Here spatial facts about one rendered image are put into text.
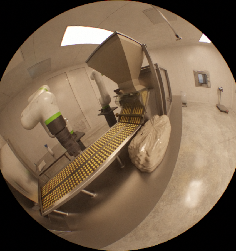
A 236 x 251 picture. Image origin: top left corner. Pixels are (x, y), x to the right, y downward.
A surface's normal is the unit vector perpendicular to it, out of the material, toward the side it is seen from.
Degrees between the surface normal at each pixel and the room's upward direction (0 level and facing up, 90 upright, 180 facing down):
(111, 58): 118
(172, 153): 0
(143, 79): 90
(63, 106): 90
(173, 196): 0
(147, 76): 90
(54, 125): 90
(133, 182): 0
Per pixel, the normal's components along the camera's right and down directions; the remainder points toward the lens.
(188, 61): -0.64, 0.55
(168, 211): -0.33, -0.83
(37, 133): 0.69, 0.11
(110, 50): -0.41, 0.87
